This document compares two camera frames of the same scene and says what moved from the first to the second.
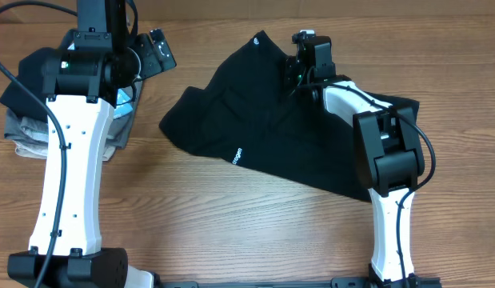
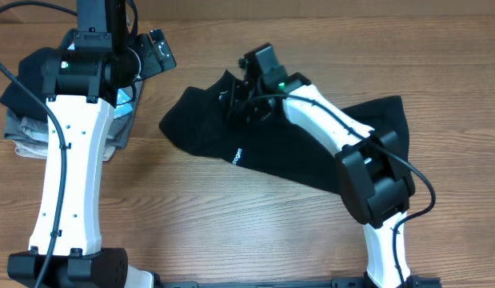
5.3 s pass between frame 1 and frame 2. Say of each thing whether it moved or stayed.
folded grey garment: stayed
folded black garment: stayed
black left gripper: stayed
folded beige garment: stayed
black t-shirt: moved
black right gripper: moved
